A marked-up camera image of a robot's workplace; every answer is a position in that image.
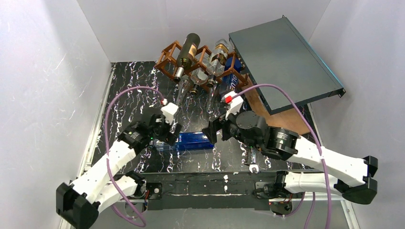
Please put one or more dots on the brown wooden wine rack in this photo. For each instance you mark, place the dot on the brown wooden wine rack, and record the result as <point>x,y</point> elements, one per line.
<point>167,57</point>

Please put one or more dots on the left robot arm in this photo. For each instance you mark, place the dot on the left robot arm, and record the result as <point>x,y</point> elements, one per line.
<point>81,201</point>

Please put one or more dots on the clear square liquor bottle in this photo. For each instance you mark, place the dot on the clear square liquor bottle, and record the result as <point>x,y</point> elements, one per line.
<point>199,77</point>
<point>217,60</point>

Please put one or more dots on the black comb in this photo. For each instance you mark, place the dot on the black comb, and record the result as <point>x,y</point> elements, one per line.
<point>247,159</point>

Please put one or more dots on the brown wooden board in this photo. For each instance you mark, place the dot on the brown wooden board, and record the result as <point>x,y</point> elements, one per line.
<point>289,119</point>

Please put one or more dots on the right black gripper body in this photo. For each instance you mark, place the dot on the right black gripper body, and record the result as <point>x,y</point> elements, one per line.
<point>219,127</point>

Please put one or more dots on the dark grey flat box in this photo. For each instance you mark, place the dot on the dark grey flat box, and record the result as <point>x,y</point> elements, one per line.
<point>275,52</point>

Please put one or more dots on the silver wrench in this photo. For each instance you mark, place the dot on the silver wrench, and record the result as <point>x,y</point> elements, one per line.
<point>253,166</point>

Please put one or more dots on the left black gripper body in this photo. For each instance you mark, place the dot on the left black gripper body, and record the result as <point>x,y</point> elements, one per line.
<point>166,131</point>

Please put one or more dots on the clear wine glass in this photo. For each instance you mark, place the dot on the clear wine glass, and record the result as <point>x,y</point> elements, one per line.
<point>184,87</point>
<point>213,98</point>

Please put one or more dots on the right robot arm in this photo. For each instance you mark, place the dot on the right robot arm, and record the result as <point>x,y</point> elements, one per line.
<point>349,177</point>

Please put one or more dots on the dark green wine bottle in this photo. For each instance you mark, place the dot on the dark green wine bottle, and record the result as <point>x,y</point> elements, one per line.
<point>186,55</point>

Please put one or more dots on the blue square glass bottle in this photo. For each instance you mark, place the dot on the blue square glass bottle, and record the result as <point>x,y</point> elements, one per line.
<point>186,142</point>
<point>230,81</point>

